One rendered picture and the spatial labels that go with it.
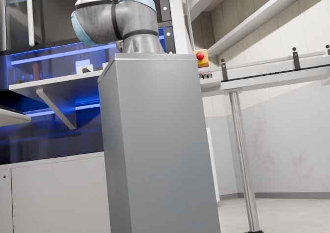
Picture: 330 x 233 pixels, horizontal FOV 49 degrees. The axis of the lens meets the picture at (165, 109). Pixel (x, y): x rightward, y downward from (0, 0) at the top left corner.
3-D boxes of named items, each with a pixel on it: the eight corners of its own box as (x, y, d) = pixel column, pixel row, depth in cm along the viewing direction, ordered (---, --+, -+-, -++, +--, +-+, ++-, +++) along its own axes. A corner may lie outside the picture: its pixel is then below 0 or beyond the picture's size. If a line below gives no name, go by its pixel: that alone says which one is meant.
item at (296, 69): (194, 93, 185) (190, 63, 188) (196, 99, 200) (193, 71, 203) (335, 72, 176) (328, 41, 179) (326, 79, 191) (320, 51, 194)
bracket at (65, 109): (71, 130, 182) (69, 104, 185) (77, 129, 182) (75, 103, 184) (37, 120, 149) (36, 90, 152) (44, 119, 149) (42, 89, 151)
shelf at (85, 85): (60, 109, 194) (60, 105, 194) (191, 89, 184) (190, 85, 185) (9, 90, 147) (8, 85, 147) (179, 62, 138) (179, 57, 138)
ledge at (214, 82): (196, 91, 190) (195, 87, 190) (221, 87, 188) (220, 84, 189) (193, 85, 176) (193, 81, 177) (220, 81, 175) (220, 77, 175)
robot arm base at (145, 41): (175, 58, 111) (171, 28, 112) (126, 58, 105) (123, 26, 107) (158, 73, 124) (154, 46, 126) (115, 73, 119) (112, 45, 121)
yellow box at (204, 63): (195, 69, 184) (193, 55, 186) (209, 67, 183) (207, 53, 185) (193, 65, 177) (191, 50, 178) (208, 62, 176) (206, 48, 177)
